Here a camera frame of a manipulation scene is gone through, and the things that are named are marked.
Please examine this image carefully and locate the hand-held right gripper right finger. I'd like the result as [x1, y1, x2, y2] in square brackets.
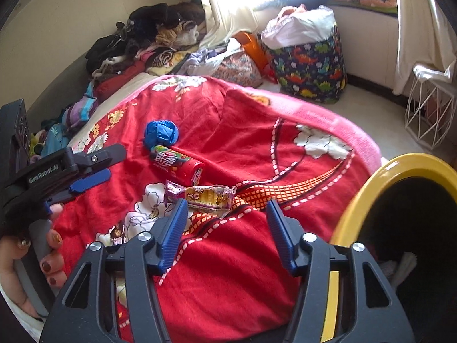
[266, 199, 416, 343]

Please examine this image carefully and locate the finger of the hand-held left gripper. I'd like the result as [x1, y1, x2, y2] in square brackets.
[50, 169, 111, 204]
[84, 143, 127, 167]

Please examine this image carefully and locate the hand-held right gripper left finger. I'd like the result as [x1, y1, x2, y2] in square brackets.
[40, 198, 189, 343]

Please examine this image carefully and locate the purple and yellow snack wrapper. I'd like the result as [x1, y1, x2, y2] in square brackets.
[164, 181, 238, 220]

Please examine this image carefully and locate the yellow plastic bin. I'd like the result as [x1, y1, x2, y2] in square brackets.
[319, 153, 457, 343]

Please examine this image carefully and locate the person's left forearm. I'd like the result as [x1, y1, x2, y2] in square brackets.
[0, 288, 45, 334]

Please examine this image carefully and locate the person's left hand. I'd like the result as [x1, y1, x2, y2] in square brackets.
[0, 203, 68, 320]

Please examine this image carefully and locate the teal cloth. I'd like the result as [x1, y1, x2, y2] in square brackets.
[41, 123, 70, 158]

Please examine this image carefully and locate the purple striped cloth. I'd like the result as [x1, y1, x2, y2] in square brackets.
[64, 82, 99, 129]

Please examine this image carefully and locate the blue crumpled plastic ball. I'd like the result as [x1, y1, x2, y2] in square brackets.
[143, 119, 179, 149]

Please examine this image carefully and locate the red snack tube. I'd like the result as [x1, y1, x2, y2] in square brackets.
[149, 145, 205, 186]

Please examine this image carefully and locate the red folded cloth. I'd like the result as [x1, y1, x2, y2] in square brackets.
[93, 59, 147, 99]

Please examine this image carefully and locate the red floral blanket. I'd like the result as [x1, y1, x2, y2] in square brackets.
[53, 75, 382, 343]

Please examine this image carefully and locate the pale crumpled cloth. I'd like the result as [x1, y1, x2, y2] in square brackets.
[177, 37, 243, 75]

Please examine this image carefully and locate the pile of dark clothes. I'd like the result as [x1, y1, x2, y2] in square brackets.
[85, 2, 208, 79]

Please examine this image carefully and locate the floral patterned cloth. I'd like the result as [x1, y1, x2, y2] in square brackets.
[214, 52, 265, 88]

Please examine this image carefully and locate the dinosaur print storage bag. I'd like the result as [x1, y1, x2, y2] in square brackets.
[264, 23, 348, 104]

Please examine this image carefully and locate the orange bag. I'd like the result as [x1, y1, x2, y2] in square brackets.
[234, 31, 277, 83]

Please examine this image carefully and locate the white curtain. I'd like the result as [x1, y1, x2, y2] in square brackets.
[393, 0, 457, 95]
[189, 0, 279, 49]

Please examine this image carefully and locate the white plastic bag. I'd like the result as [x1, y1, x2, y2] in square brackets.
[261, 5, 336, 49]

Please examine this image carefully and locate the white wire basket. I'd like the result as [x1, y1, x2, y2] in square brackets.
[404, 63, 457, 151]

